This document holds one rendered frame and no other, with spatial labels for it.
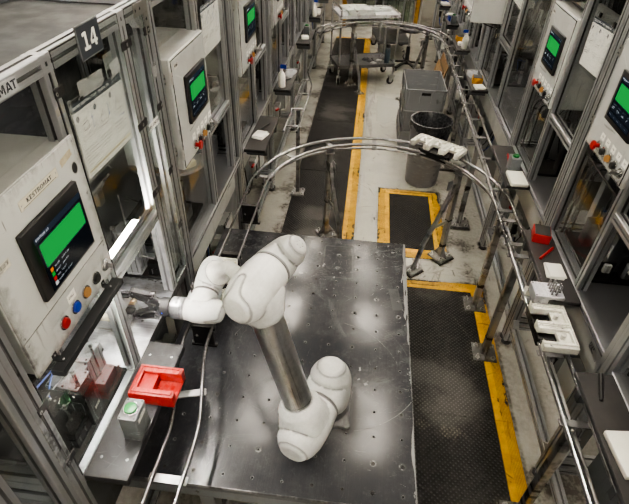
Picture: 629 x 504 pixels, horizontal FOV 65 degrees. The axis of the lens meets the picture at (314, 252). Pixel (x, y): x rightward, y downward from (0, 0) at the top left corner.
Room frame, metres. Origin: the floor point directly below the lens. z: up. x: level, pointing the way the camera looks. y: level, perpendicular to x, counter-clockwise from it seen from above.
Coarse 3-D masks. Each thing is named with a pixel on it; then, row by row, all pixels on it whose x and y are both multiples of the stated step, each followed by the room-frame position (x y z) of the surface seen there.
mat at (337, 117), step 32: (320, 96) 6.14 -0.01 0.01; (352, 96) 6.18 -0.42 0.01; (320, 128) 5.19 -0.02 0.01; (352, 128) 5.22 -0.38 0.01; (320, 160) 4.44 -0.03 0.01; (352, 160) 4.46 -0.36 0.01; (320, 192) 3.83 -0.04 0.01; (352, 192) 3.86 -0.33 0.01; (288, 224) 3.31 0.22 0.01; (320, 224) 3.33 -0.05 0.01; (352, 224) 3.36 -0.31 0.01
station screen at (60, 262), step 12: (72, 204) 1.03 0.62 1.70; (60, 216) 0.97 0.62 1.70; (84, 216) 1.06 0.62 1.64; (48, 228) 0.92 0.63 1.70; (84, 228) 1.05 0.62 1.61; (36, 240) 0.87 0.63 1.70; (72, 240) 0.99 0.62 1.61; (84, 240) 1.03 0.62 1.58; (60, 252) 0.93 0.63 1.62; (72, 252) 0.97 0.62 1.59; (84, 252) 1.02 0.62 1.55; (60, 264) 0.92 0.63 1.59; (72, 264) 0.96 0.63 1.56; (48, 276) 0.86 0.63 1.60; (60, 276) 0.90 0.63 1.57
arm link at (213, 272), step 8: (216, 256) 1.55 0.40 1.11; (208, 264) 1.47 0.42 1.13; (216, 264) 1.46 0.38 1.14; (224, 264) 1.41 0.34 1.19; (232, 264) 1.37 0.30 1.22; (200, 272) 1.46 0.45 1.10; (208, 272) 1.44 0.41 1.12; (216, 272) 1.43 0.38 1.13; (224, 272) 1.38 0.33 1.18; (232, 272) 1.30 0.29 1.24; (200, 280) 1.43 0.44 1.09; (208, 280) 1.42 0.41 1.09; (216, 280) 1.42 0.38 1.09; (224, 280) 1.44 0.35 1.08; (216, 288) 1.42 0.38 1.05
